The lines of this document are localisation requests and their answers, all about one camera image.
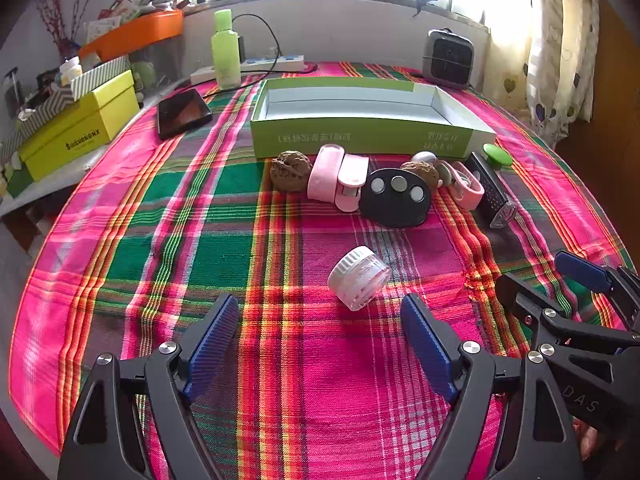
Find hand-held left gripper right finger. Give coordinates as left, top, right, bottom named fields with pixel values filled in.
left=400, top=292, right=586, bottom=480

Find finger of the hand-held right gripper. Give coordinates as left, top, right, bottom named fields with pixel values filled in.
left=554, top=251, right=640, bottom=333
left=495, top=274, right=640, bottom=361

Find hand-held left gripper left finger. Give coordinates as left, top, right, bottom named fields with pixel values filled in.
left=57, top=292, right=241, bottom=480

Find white cream jar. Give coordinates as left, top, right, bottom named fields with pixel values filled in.
left=327, top=246, right=392, bottom=311

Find black flashlight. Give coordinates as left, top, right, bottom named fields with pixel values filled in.
left=464, top=152, right=520, bottom=230

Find black disc with metal buttons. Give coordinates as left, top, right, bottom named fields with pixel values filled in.
left=359, top=167, right=433, bottom=228

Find green round knob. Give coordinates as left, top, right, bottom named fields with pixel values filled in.
left=481, top=143, right=514, bottom=170

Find brown walnut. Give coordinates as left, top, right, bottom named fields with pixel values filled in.
left=270, top=151, right=313, bottom=193
left=400, top=161, right=440, bottom=190

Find pink loop clip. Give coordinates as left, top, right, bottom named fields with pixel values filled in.
left=307, top=143, right=346, bottom=202

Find green cardboard box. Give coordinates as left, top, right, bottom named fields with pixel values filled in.
left=249, top=77, right=497, bottom=160

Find person's right hand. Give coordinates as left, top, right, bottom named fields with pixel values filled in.
left=571, top=412, right=618, bottom=463

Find plaid pink green tablecloth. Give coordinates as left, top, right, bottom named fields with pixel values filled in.
left=7, top=60, right=640, bottom=480

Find heart print curtain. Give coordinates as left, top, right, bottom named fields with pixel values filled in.
left=487, top=0, right=601, bottom=148

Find black smartphone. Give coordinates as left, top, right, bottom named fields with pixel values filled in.
left=156, top=88, right=213, bottom=141

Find grey space heater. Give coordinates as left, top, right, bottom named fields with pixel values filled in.
left=421, top=27, right=475, bottom=90

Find dark green small box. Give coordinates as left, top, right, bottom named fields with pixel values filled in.
left=0, top=157, right=33, bottom=200

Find yellow-green cardboard box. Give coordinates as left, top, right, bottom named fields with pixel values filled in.
left=17, top=70, right=141, bottom=182

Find clear glass tank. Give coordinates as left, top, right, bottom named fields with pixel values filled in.
left=127, top=35, right=186, bottom=101

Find light green bottle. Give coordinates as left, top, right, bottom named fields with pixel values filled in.
left=210, top=9, right=243, bottom=90

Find white power strip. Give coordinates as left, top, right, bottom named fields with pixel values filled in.
left=190, top=54, right=306, bottom=86

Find grey striped box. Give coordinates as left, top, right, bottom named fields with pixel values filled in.
left=0, top=55, right=132, bottom=161

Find small white jar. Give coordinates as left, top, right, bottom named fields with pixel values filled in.
left=59, top=57, right=83, bottom=86

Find orange tray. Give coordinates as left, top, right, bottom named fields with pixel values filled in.
left=79, top=9, right=185, bottom=63

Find paper cards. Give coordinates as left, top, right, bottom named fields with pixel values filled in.
left=87, top=15, right=123, bottom=43

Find dried flower branches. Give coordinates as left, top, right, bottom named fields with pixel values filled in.
left=35, top=0, right=108, bottom=56

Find black cable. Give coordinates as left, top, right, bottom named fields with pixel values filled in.
left=197, top=12, right=318, bottom=98

